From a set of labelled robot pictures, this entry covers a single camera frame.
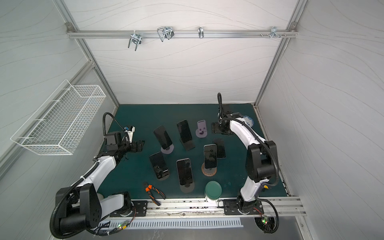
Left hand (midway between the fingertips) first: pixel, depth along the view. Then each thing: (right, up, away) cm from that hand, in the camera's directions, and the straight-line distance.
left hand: (138, 137), depth 89 cm
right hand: (+51, +6, +3) cm, 51 cm away
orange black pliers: (+9, -26, -10) cm, 29 cm away
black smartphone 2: (+44, -10, +2) cm, 45 cm away
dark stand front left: (+18, -19, -9) cm, 28 cm away
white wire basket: (-29, +9, -20) cm, 37 cm away
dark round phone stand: (+30, -26, -9) cm, 41 cm away
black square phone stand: (+30, -6, +9) cm, 32 cm away
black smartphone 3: (+15, -13, -11) cm, 23 cm away
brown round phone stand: (+43, -20, -3) cm, 47 cm away
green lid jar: (+43, -23, -20) cm, 52 cm away
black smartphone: (+27, +4, +13) cm, 30 cm away
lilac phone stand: (+39, +2, +11) cm, 40 cm away
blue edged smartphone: (+50, -8, +1) cm, 51 cm away
